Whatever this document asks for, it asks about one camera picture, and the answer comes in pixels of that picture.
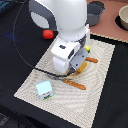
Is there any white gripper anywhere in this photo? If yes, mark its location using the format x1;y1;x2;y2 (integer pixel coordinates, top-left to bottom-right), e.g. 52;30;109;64
51;25;90;75

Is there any orange bread loaf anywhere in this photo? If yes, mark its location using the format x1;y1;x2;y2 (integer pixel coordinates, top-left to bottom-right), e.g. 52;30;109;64
76;61;87;73

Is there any red bell pepper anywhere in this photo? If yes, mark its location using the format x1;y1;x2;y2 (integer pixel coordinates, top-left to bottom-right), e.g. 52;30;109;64
43;30;54;39

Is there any small white milk carton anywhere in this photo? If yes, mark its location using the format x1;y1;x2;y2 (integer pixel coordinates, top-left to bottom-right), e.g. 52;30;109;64
36;80;53;100

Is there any yellow banana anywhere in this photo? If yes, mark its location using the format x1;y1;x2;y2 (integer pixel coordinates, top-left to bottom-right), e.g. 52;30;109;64
85;45;90;53

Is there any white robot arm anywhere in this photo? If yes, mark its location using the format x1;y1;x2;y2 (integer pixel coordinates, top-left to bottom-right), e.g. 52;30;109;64
29;0;90;74

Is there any beige woven placemat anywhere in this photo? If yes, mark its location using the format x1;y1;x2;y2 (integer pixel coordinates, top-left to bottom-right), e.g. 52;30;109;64
14;39;115;128

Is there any salmon pink table mat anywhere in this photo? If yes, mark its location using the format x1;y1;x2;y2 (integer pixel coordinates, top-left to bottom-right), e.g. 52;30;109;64
90;0;128;43

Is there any dark grey cooking pot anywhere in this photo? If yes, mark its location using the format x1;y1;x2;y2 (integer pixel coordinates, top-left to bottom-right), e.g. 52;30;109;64
87;1;105;26

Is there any beige bowl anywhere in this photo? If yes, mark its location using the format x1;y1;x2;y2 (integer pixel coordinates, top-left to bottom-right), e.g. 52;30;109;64
119;5;128;30

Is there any knife with orange handle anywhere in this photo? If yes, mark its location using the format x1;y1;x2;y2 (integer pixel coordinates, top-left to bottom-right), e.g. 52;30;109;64
85;57;98;63

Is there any fork with orange handle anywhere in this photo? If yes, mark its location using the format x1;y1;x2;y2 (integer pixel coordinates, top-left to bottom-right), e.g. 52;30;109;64
64;79;86;90

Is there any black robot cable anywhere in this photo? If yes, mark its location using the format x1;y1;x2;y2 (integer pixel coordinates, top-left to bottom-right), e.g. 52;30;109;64
12;0;73;82

